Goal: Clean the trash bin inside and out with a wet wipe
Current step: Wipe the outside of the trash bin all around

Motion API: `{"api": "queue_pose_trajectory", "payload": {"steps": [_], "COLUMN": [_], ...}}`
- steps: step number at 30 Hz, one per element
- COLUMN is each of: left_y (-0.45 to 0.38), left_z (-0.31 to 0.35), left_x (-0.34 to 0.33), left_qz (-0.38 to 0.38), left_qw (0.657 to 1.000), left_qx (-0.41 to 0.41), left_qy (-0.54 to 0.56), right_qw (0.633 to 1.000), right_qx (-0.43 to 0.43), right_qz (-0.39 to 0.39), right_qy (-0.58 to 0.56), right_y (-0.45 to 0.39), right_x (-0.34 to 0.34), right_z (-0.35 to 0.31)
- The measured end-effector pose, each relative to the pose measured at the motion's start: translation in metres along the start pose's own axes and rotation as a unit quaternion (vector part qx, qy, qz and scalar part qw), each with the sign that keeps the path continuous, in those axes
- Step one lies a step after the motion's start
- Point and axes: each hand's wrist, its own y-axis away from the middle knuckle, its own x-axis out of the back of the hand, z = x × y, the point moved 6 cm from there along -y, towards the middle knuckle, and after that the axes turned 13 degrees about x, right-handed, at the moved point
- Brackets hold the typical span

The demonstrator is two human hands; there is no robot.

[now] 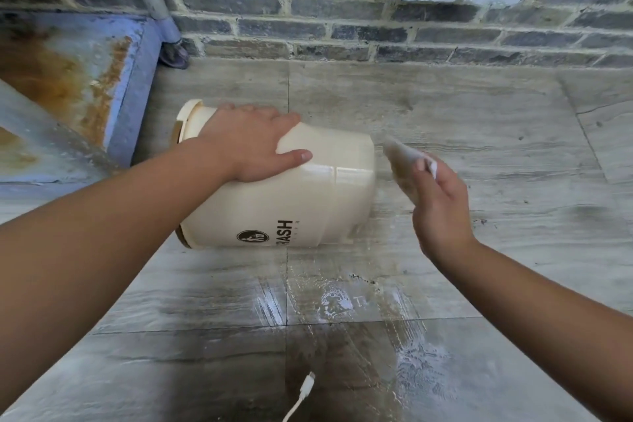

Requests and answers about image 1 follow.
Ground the person's left hand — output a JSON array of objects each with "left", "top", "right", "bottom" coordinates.
[{"left": 198, "top": 104, "right": 314, "bottom": 184}]

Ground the person's right hand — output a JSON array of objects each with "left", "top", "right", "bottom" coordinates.
[{"left": 411, "top": 154, "right": 479, "bottom": 267}]

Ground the white cleaning cloth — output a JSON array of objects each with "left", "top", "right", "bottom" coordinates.
[{"left": 383, "top": 135, "right": 439, "bottom": 206}]

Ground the cream plastic trash bin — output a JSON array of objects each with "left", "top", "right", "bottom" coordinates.
[{"left": 170, "top": 99, "right": 377, "bottom": 250}]

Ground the person's left forearm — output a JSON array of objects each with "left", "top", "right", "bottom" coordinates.
[{"left": 0, "top": 136, "right": 233, "bottom": 413}]

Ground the person's right forearm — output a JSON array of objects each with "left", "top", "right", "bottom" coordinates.
[{"left": 435, "top": 238, "right": 633, "bottom": 422}]

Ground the dark pipe base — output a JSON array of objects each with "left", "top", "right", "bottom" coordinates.
[{"left": 159, "top": 38, "right": 191, "bottom": 70}]

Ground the rusty blue metal panel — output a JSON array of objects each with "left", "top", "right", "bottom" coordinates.
[{"left": 0, "top": 11, "right": 164, "bottom": 201}]

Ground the white cable with plug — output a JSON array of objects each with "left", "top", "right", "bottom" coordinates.
[{"left": 281, "top": 371, "right": 316, "bottom": 422}]

